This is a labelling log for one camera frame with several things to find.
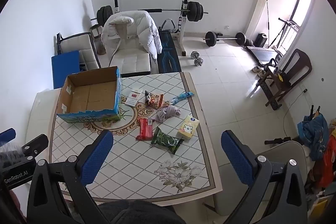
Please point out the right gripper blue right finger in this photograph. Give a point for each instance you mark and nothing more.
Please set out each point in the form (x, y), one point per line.
(287, 203)

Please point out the purple grey sock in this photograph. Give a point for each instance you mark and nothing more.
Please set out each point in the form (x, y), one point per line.
(165, 112)

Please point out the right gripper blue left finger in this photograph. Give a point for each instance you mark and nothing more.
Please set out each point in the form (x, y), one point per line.
(46, 203)

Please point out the red snack packet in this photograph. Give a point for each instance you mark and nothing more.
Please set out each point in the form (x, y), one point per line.
(145, 129)

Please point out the dark wooden chair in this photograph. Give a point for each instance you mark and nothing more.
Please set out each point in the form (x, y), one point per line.
(277, 82)

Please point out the camera tripod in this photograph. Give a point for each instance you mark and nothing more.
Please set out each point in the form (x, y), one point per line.
(287, 26)

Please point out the black weight bench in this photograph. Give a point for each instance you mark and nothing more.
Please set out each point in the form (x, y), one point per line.
(168, 61)

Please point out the open cardboard box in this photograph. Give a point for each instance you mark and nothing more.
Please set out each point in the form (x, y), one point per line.
(91, 96)

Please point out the white folding chair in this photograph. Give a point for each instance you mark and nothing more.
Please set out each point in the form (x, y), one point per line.
(84, 44)

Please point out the yellow tissue pack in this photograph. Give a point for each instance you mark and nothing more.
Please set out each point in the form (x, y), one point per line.
(188, 128)

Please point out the patterned tablecloth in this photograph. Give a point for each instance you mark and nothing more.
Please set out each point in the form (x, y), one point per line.
(136, 169)

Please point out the blue milk powder sachet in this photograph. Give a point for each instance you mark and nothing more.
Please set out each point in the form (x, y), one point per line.
(181, 97)

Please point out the blue bag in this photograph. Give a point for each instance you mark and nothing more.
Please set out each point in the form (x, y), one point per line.
(314, 133)

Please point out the white puffer jacket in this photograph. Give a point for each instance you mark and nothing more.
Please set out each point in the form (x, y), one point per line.
(129, 24)

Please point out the chrome dumbbell pair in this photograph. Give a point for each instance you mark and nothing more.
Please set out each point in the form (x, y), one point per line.
(195, 56)

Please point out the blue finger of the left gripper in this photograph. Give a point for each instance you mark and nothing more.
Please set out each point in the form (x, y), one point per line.
(36, 146)
(7, 136)

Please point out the orange cartoon snack bag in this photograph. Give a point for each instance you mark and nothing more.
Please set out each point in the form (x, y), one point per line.
(153, 100)

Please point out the white red cigarette box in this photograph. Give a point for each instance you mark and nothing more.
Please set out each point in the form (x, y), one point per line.
(133, 97)

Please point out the barbell on rack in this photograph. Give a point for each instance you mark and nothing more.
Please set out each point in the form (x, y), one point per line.
(194, 12)

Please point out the blue foam board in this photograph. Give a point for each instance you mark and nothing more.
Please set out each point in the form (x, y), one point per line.
(63, 65)

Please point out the floor barbell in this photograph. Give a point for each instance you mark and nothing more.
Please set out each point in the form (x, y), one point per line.
(211, 39)

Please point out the white padded chair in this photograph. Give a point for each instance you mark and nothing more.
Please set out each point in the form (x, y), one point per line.
(129, 56)

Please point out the small black speaker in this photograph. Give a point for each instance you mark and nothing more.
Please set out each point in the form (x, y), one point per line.
(260, 40)

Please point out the green snack packet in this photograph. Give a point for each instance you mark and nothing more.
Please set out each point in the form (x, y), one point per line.
(170, 142)

